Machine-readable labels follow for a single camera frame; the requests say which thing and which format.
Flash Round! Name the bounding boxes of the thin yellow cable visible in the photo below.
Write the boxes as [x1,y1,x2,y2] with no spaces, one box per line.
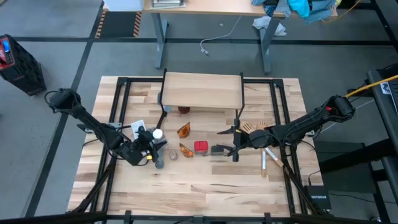
[322,0,363,24]

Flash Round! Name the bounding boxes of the black Netgear router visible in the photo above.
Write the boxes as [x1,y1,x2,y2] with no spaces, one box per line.
[303,185,333,210]

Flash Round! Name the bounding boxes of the stack of papers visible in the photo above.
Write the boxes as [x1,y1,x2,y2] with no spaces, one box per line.
[150,0,187,9]

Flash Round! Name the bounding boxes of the light wooden desk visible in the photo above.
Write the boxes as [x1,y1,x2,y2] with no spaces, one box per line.
[102,0,339,75]

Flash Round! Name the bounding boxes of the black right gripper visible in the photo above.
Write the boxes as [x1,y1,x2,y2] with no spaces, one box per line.
[216,119,276,162]

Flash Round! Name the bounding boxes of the black keyboard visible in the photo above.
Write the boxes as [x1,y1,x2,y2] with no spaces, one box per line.
[387,79,398,114]

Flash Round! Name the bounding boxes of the white cloth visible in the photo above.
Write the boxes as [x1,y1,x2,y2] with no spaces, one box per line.
[252,16,287,37]

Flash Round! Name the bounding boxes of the black desk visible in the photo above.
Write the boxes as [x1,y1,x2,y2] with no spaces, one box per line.
[366,63,398,224]

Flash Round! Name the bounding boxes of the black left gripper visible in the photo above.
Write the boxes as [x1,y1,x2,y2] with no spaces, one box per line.
[119,126,169,166]

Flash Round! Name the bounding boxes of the orange brown spice pouch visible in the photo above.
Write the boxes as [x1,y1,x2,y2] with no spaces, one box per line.
[179,142,195,159]
[177,122,192,139]

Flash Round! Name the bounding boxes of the wooden slotted spatula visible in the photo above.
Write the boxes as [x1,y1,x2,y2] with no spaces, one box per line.
[239,120,284,168]

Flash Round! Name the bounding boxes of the red-lidded spice tin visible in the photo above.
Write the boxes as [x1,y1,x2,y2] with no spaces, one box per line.
[194,140,209,156]

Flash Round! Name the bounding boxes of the thick yellow cable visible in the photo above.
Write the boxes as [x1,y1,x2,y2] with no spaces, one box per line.
[344,73,398,99]

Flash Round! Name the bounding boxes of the white ice cube tray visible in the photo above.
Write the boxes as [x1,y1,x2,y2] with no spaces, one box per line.
[130,119,147,141]

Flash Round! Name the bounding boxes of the black red computer tower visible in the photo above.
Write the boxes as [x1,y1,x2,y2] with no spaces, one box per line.
[0,34,47,96]

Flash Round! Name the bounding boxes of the white cable with plug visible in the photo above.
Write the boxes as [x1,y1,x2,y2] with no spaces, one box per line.
[200,15,243,56]

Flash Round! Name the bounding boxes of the white flat box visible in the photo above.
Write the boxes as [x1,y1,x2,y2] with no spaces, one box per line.
[103,0,146,12]

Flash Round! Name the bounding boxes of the wooden shelf riser black legs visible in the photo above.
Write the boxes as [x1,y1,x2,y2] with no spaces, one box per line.
[158,68,246,122]

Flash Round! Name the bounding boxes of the black hazard-striped floor mat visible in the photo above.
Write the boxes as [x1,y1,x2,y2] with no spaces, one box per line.
[95,11,143,39]

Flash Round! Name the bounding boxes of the pile of clothes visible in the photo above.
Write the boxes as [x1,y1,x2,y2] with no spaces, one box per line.
[251,0,339,26]

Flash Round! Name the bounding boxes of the white-lidded seasoning jar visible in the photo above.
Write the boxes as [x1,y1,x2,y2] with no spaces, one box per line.
[151,128,168,150]

